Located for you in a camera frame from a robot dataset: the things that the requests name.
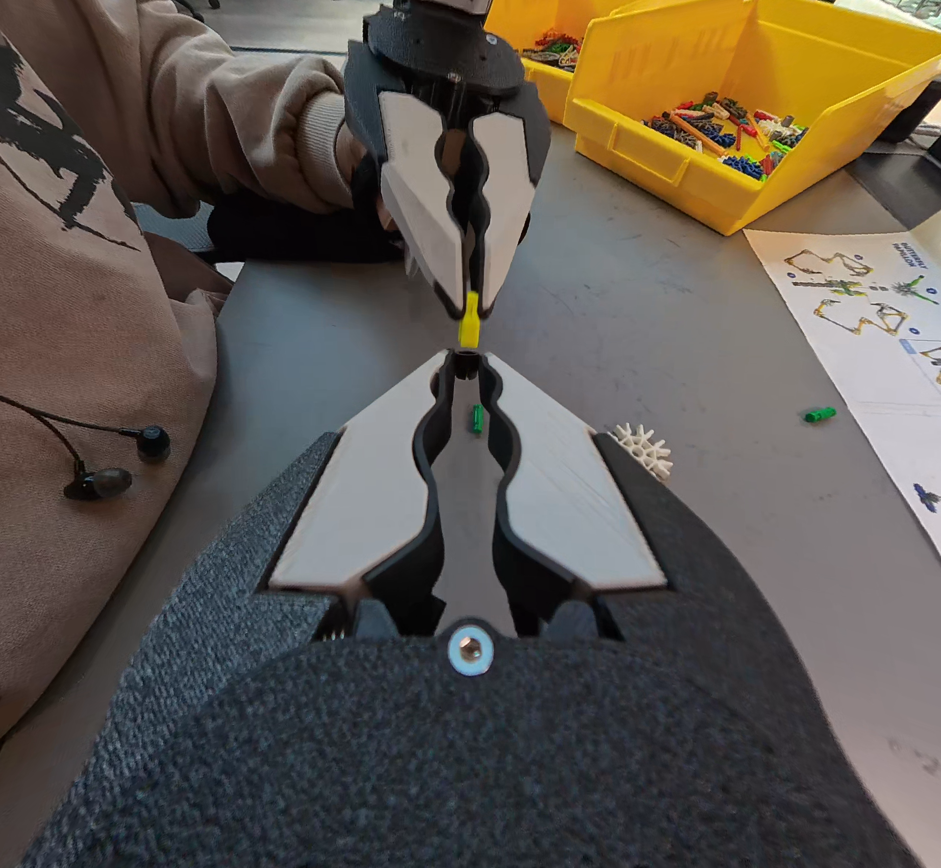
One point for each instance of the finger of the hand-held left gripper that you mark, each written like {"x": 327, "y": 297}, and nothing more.
{"x": 415, "y": 185}
{"x": 507, "y": 185}

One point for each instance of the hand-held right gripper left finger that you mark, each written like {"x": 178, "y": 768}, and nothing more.
{"x": 360, "y": 508}

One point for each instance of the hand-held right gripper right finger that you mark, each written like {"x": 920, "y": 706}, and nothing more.
{"x": 573, "y": 508}

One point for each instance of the white snowflake connector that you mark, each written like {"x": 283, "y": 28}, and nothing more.
{"x": 647, "y": 453}

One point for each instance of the pile of mixed toy pieces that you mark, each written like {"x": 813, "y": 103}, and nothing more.
{"x": 555, "y": 49}

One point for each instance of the small green rod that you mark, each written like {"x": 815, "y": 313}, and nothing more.
{"x": 820, "y": 414}
{"x": 476, "y": 418}

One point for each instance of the yellow-green clip connector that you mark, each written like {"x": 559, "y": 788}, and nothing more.
{"x": 468, "y": 320}

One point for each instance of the pile of colourful building pieces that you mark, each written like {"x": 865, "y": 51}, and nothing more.
{"x": 735, "y": 137}

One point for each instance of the person's left forearm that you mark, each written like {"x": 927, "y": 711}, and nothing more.
{"x": 242, "y": 118}

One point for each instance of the grey desk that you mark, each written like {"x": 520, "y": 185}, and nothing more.
{"x": 661, "y": 331}

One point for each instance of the person's left hand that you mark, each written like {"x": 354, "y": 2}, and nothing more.
{"x": 388, "y": 214}

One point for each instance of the folded paper instruction sheet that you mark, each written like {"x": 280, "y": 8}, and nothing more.
{"x": 867, "y": 368}

